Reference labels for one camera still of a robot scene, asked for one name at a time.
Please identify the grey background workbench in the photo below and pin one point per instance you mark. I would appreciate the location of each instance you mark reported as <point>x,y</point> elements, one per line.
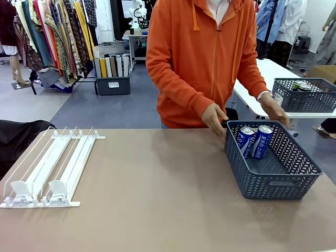
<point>136,44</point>

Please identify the maroon hanging garment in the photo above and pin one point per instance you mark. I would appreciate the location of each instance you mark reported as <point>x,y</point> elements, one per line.
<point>6,23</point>

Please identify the brown cardboard box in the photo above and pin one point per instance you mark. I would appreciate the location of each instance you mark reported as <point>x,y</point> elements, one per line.
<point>324,72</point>

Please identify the grey fabric roll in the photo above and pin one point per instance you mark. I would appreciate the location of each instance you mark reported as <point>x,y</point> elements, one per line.
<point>97,68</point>

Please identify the white dispenser pusher paddle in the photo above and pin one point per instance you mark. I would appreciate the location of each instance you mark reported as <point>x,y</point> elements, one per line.
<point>21,187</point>
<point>59,187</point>

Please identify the person's right forearm orange sleeve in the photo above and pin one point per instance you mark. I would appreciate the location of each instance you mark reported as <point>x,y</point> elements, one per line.
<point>189,92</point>

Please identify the brown fabric roll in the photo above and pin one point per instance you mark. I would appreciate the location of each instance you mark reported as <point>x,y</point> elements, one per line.
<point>113,67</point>

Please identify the white hanging shirt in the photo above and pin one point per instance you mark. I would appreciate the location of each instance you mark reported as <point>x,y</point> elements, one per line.
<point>291,21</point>

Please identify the small white background robot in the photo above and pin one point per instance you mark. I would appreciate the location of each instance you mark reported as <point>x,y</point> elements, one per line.
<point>137,13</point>

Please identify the white fabric roll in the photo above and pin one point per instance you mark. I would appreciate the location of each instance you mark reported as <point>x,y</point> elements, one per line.
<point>126,65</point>
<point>108,68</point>
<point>119,67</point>

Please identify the light blue hanging shirt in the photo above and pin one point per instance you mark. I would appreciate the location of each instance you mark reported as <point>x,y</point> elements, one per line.
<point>265,23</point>

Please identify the black chair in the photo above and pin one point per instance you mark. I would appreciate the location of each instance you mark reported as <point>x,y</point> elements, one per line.
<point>232,115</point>

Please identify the grey plastic lattice basket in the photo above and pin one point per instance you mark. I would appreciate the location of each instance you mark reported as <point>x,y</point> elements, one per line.
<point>304,102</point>
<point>273,183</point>

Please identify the white box appliance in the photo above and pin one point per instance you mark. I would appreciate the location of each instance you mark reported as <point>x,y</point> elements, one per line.
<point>98,35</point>

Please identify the black white plaid shirt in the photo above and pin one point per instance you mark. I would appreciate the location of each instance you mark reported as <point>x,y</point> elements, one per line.
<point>91,13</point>

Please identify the white side table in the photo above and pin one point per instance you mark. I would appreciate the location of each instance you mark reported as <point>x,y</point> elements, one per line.
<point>246,92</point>

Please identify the person's left forearm orange sleeve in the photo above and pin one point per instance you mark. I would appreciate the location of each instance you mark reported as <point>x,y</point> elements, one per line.
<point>252,73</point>

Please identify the yellow hanging garment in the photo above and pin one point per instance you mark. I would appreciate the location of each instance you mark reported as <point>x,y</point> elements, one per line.
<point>85,31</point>

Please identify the black plastic stool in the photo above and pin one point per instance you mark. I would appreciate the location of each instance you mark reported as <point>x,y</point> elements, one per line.
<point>304,43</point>

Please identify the black coat stand pole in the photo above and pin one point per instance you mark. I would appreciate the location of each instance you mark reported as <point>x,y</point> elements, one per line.
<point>269,31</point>

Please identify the grey fabric pile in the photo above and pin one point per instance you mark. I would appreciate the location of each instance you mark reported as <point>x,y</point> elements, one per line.
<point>52,78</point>

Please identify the grey dress on mannequin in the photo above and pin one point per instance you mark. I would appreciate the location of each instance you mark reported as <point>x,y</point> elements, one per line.
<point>326,44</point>

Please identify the orange hanging garment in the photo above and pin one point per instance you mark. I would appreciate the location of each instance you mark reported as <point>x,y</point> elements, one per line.
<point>55,52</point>

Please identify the yellow fabric roll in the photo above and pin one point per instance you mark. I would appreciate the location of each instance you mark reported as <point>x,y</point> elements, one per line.
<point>103,69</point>

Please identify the person's right hand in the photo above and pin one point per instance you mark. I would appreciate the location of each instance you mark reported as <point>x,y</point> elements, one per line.
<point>214,118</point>

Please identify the dark grey storage bin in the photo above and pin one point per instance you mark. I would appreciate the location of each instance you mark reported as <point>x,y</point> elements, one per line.
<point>113,85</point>

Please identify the black fabric cover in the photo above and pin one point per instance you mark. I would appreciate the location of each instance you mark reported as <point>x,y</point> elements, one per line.
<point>15,141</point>

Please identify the person in orange hoodie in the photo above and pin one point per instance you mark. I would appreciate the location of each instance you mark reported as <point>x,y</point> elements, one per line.
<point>199,52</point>

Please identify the person's left hand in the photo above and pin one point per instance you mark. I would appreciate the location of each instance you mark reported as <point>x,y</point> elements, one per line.
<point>273,107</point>

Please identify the background person's leg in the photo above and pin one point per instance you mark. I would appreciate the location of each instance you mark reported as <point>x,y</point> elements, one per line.
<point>329,126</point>

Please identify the teal hanging garment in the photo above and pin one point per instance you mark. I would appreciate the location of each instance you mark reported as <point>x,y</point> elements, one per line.
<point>39,44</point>

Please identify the blue white drink can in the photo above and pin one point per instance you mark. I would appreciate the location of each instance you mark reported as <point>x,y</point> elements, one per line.
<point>244,143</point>
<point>261,143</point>

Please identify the mannequin legs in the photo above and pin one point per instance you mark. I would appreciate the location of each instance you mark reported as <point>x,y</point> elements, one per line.
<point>17,71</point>

